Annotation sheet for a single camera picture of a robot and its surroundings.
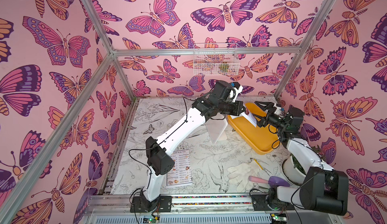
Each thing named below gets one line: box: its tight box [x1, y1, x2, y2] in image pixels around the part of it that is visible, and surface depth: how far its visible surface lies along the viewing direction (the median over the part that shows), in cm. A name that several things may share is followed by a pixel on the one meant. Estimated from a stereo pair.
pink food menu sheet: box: [240, 106, 257, 128], surface depth 74 cm
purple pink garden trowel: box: [248, 175, 291, 188], surface depth 82 cm
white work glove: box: [226, 162, 258, 193], surface depth 84 cm
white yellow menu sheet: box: [166, 149, 192, 187], surface depth 87 cm
